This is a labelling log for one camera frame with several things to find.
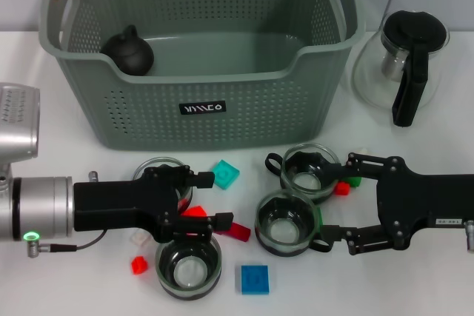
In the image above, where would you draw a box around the blue square building block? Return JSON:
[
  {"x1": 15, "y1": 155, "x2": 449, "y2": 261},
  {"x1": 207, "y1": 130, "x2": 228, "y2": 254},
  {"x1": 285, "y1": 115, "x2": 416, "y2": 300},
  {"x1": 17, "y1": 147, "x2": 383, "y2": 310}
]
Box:
[{"x1": 240, "y1": 264, "x2": 270, "y2": 295}]

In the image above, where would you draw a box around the glass teapot black lid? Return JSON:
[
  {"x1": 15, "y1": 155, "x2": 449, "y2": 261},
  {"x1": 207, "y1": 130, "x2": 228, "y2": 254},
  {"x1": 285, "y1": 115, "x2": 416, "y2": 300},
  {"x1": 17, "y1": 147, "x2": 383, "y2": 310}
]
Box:
[{"x1": 351, "y1": 10, "x2": 451, "y2": 127}]

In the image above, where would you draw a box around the metal plug right gripper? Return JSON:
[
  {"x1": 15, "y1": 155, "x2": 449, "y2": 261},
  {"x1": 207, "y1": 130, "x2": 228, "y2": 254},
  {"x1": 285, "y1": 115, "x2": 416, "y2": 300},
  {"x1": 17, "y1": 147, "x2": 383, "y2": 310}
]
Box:
[{"x1": 464, "y1": 219, "x2": 474, "y2": 254}]

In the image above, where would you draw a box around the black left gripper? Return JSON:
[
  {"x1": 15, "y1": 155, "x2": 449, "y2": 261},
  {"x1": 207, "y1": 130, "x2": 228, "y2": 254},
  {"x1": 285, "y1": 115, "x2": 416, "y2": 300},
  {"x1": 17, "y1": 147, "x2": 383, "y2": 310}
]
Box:
[{"x1": 73, "y1": 164, "x2": 235, "y2": 244}]

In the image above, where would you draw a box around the bright red sloped block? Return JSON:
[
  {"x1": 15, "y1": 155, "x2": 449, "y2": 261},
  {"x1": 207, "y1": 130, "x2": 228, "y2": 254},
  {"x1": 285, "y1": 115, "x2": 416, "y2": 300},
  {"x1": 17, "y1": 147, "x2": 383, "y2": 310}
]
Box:
[{"x1": 180, "y1": 204, "x2": 208, "y2": 218}]

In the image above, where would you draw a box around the small black clay teapot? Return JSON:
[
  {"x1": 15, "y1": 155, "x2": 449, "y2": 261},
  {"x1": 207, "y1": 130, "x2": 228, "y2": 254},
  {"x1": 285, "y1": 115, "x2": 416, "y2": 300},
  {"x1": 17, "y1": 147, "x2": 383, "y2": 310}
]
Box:
[{"x1": 100, "y1": 24, "x2": 155, "y2": 75}]

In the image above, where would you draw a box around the teal square building block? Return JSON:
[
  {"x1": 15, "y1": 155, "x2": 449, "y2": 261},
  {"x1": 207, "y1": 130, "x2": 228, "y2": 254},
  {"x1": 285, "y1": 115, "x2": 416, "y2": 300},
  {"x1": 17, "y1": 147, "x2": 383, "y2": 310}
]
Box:
[{"x1": 210, "y1": 159, "x2": 241, "y2": 191}]

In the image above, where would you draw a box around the grey-green perforated storage bin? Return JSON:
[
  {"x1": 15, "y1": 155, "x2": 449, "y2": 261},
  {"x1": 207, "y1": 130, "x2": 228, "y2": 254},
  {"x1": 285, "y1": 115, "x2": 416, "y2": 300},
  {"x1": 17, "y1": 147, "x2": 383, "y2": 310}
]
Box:
[{"x1": 39, "y1": 0, "x2": 367, "y2": 152}]

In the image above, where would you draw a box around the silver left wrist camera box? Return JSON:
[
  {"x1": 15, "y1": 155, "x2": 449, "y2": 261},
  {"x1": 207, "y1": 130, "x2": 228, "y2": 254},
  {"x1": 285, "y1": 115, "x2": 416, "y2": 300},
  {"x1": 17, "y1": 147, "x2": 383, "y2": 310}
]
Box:
[{"x1": 0, "y1": 82, "x2": 41, "y2": 158}]

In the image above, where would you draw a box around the dark red curved block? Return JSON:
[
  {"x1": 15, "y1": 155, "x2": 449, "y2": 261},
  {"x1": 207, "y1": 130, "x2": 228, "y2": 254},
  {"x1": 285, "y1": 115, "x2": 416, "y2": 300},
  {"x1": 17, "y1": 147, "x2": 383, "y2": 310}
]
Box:
[{"x1": 214, "y1": 221, "x2": 252, "y2": 243}]

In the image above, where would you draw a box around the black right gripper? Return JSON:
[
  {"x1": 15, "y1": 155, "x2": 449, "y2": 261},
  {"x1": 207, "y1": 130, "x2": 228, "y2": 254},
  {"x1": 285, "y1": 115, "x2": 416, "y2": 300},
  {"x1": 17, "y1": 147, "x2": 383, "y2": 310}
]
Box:
[{"x1": 319, "y1": 152, "x2": 474, "y2": 257}]

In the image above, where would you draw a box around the left arm cable with plug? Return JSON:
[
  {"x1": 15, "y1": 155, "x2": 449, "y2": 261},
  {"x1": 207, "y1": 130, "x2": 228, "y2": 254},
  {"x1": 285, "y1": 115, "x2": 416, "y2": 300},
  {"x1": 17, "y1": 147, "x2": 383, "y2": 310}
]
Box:
[{"x1": 25, "y1": 230, "x2": 109, "y2": 260}]

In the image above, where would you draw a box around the clear white flat block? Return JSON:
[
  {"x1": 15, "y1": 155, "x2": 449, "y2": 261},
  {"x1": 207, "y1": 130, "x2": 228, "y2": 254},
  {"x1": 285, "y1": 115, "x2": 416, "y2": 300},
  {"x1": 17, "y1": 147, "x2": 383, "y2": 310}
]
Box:
[{"x1": 130, "y1": 229, "x2": 153, "y2": 246}]

